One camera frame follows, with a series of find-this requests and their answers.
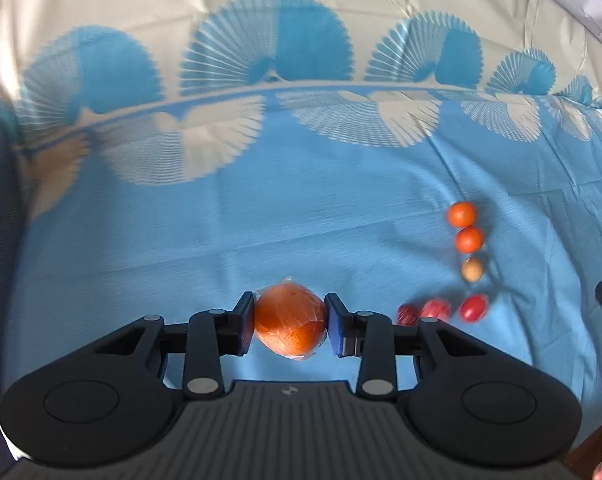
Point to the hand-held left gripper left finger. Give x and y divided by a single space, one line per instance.
246 324

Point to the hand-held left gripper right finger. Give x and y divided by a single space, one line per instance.
334 329

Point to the plastic-wrapped large orange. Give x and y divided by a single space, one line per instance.
291 321

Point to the plastic-wrapped red fruit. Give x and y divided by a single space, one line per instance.
407 315
436 309

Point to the small orange mandarin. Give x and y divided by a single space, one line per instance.
462 214
469 240

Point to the blue and white printed cloth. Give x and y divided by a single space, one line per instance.
281 200

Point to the red cherry tomato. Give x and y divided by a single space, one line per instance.
474 307

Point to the small tan longan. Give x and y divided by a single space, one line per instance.
472 270

